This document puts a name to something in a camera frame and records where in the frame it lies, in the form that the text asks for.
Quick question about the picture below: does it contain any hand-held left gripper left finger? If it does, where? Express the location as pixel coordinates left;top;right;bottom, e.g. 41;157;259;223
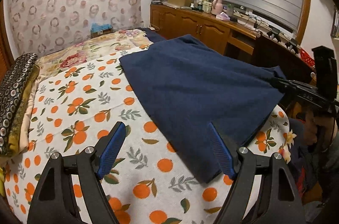
26;121;126;224

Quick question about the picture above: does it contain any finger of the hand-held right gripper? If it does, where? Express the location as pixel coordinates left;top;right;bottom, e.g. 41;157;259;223
275;86;331;113
269;76;315;93

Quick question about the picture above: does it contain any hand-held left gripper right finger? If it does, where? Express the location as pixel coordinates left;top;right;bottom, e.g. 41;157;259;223
207;123;305;224

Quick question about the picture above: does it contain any navy blue printed t-shirt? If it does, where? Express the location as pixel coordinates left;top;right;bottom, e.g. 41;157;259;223
119;34;288;185

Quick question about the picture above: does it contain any red plastic basket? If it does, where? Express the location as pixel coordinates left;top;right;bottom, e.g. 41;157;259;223
298;48;317;67

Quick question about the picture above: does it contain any black device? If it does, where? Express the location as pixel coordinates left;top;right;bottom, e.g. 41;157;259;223
285;38;301;52
266;28;282;41

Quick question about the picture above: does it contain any row of books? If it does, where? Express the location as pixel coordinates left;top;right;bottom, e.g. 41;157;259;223
330;9;339;39

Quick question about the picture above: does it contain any orange fruit print bedsheet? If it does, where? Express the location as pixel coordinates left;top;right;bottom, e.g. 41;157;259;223
4;49;297;224

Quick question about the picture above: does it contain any olive gold folded cloth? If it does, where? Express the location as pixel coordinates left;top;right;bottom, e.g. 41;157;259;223
8;65;40;155

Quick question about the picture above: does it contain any rose floral bedspread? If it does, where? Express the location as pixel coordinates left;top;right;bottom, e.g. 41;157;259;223
36;28;154;76

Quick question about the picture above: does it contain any pink jug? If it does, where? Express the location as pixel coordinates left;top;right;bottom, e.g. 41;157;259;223
211;0;224;15

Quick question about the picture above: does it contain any wooden cabinet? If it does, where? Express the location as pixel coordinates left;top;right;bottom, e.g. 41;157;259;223
150;3;315;76

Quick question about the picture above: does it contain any black circle-patterned cushion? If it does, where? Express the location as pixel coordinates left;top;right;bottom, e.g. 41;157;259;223
0;52;39;155

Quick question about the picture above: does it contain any blue tissue box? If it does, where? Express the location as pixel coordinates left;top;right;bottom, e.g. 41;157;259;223
90;22;114;39

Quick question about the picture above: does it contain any dark blue bed cloth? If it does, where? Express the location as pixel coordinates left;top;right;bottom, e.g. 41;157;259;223
144;28;167;43

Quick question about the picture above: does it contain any cardboard box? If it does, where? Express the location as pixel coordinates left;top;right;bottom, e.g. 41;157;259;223
167;0;198;8

